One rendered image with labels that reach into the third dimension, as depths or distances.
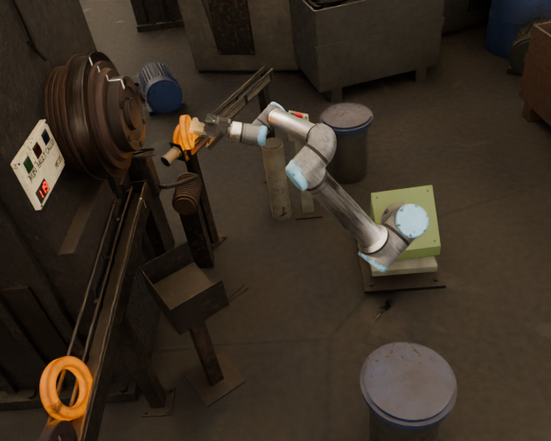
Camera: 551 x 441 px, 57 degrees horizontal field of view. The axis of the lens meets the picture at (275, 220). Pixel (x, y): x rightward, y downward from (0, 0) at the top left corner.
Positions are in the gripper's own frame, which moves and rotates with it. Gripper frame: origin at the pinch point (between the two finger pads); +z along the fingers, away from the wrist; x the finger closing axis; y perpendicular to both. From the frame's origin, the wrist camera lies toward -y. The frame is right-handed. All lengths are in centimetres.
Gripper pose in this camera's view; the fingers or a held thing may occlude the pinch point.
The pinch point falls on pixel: (186, 128)
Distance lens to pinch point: 241.5
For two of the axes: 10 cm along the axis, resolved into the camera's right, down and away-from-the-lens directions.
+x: 0.1, 6.5, -7.6
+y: 1.7, -7.5, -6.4
